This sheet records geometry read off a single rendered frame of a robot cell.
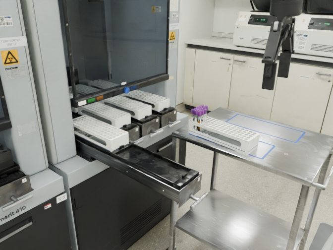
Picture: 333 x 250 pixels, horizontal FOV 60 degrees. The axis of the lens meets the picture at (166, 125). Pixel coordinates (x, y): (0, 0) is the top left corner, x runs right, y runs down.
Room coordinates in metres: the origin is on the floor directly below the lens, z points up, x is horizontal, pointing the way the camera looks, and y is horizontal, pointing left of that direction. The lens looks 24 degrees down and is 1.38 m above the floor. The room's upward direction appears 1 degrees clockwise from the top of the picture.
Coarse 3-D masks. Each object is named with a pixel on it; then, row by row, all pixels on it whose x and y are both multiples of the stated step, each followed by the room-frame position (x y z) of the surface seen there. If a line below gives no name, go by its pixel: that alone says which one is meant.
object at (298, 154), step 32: (256, 128) 1.24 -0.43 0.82; (288, 128) 1.25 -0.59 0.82; (256, 160) 0.95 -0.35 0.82; (288, 160) 0.95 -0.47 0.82; (320, 160) 0.96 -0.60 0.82; (320, 192) 1.14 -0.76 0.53; (192, 224) 1.18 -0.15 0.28; (224, 224) 1.18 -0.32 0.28; (256, 224) 1.19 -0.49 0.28; (288, 224) 1.19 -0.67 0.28
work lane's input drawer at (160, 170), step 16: (80, 144) 1.10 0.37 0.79; (128, 144) 1.06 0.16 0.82; (112, 160) 0.97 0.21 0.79; (128, 160) 0.93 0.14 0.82; (144, 160) 0.96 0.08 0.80; (160, 160) 0.96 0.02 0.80; (128, 176) 0.91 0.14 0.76; (144, 176) 0.86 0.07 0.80; (160, 176) 0.83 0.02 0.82; (176, 176) 0.85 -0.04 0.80; (192, 176) 0.84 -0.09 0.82; (160, 192) 0.81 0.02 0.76; (176, 192) 0.77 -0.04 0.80; (192, 192) 0.83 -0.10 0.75; (192, 208) 0.75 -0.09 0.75
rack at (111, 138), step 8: (80, 120) 1.20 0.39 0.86; (88, 120) 1.19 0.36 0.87; (96, 120) 1.20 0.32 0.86; (80, 128) 1.12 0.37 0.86; (88, 128) 1.10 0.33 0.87; (96, 128) 1.11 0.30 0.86; (104, 128) 1.11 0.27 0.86; (112, 128) 1.11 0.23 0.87; (88, 136) 1.14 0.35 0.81; (96, 136) 1.05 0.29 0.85; (104, 136) 1.03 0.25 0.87; (112, 136) 1.04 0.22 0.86; (120, 136) 1.04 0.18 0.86; (128, 136) 1.07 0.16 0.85; (96, 144) 1.05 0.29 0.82; (104, 144) 1.07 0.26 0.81; (112, 144) 1.00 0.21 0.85; (120, 144) 1.03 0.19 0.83
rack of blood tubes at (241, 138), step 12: (216, 120) 1.19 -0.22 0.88; (192, 132) 1.16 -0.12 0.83; (204, 132) 1.13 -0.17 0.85; (216, 132) 1.08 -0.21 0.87; (228, 132) 1.06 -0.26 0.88; (240, 132) 1.06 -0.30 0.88; (252, 132) 1.06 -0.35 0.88; (228, 144) 1.04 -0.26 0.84; (240, 144) 1.06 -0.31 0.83; (252, 144) 1.01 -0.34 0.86
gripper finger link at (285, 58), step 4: (280, 56) 0.84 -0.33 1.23; (284, 56) 0.83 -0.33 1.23; (288, 56) 0.82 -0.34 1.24; (280, 60) 0.84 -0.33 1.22; (284, 60) 0.83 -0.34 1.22; (288, 60) 0.82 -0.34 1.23; (280, 64) 0.84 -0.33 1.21; (284, 64) 0.83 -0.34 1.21; (288, 64) 0.82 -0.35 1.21; (280, 68) 0.83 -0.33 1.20; (284, 68) 0.83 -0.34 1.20; (288, 68) 0.82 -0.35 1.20; (280, 72) 0.83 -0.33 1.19; (284, 72) 0.83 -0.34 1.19; (288, 72) 0.83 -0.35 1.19; (280, 76) 0.83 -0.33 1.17; (284, 76) 0.83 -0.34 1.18
